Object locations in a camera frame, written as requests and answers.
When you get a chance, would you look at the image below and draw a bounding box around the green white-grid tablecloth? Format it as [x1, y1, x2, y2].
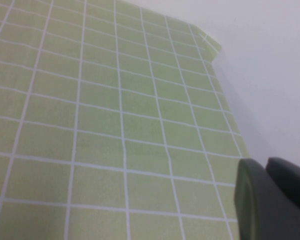
[0, 0, 251, 240]

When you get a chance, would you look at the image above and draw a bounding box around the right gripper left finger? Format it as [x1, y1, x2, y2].
[233, 157, 300, 240]

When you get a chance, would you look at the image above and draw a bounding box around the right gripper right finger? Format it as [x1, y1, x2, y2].
[266, 156, 300, 220]

